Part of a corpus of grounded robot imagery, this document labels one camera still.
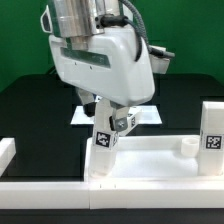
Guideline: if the white marker base plate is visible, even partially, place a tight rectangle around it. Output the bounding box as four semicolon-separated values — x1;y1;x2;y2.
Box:
71;105;162;125

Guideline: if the white L-shaped fence wall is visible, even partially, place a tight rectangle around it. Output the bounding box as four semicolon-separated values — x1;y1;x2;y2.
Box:
0;137;224;211

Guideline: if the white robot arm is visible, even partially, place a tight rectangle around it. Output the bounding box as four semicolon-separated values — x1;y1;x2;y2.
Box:
41;0;175;132

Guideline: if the white desk tabletop tray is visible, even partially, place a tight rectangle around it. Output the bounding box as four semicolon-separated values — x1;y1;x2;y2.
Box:
84;135;224;182

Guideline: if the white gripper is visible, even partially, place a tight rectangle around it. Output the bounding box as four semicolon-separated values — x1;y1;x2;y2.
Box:
49;26;155;131

